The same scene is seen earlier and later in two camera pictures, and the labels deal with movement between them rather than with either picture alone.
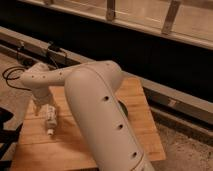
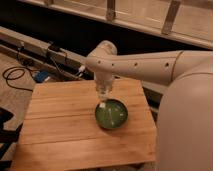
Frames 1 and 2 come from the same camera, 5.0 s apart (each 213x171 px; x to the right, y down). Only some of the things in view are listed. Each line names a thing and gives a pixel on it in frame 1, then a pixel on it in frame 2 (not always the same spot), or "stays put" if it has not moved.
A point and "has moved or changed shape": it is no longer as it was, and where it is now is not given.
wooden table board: x=61 y=151 stays put
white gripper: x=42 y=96 -> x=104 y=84
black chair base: x=8 y=137 stays put
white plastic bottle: x=48 y=113 has moved or changed shape
